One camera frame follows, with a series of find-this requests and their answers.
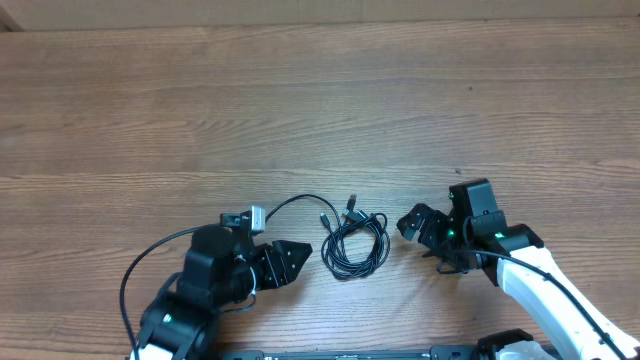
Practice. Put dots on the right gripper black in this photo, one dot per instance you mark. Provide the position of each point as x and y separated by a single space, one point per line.
434 221

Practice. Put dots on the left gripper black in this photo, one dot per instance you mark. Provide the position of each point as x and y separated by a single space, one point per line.
273 257

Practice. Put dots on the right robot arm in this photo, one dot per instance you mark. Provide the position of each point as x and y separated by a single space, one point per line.
475 235

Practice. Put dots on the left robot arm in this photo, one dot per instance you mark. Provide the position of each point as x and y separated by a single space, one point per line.
222 273

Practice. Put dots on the cardboard back panel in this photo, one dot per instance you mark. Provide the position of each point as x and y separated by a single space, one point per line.
59 15

